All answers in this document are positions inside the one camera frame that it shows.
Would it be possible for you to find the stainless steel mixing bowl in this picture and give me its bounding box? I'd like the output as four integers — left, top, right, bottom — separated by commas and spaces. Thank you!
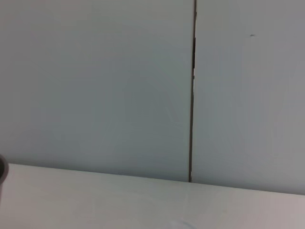
0, 154, 10, 198

